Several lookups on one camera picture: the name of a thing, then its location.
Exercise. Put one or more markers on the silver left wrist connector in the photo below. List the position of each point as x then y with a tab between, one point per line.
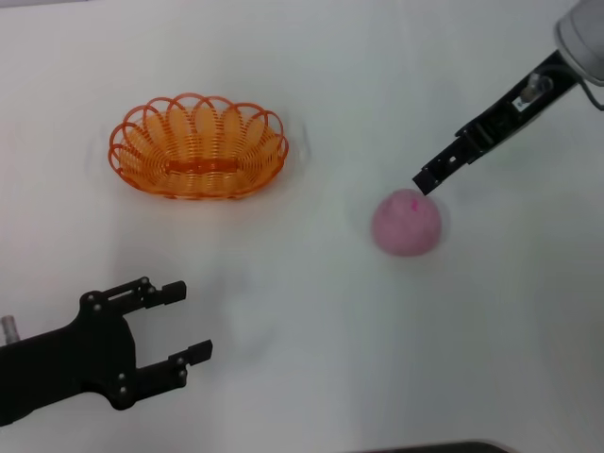
9	330

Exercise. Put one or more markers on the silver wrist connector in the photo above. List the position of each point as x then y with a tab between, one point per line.
533	89
9	330

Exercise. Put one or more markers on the pink peach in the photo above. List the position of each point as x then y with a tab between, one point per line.
406	226

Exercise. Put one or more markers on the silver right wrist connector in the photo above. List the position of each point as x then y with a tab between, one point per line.
533	89

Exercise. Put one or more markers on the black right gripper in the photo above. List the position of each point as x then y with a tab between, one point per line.
509	111

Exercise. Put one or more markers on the dark rounded robot base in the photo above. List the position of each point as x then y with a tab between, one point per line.
439	447

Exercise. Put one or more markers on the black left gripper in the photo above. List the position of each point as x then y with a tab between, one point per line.
80	358

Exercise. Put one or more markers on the orange woven plastic basket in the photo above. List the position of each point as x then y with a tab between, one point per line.
203	166

